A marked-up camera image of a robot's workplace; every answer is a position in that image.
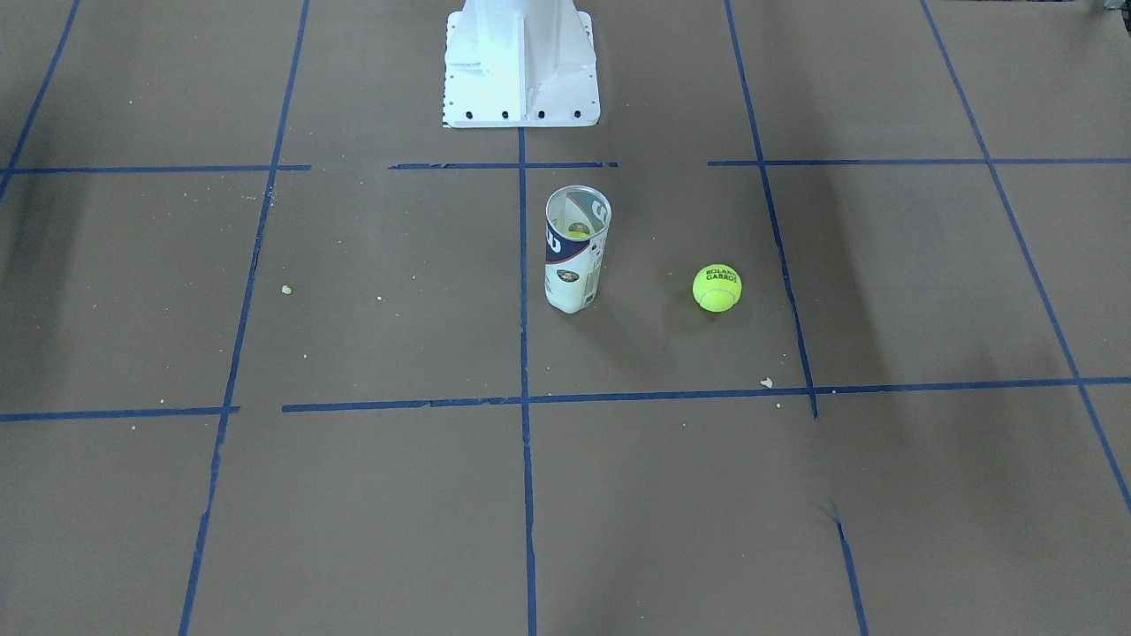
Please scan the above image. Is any yellow tennis ball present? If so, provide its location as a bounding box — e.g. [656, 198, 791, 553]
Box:
[692, 264, 743, 313]

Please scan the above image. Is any clear plastic tennis ball can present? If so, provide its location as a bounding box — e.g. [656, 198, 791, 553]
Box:
[543, 184, 611, 313]

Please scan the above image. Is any white pedestal column with base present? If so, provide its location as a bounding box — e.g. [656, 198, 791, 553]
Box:
[442, 1, 602, 129]

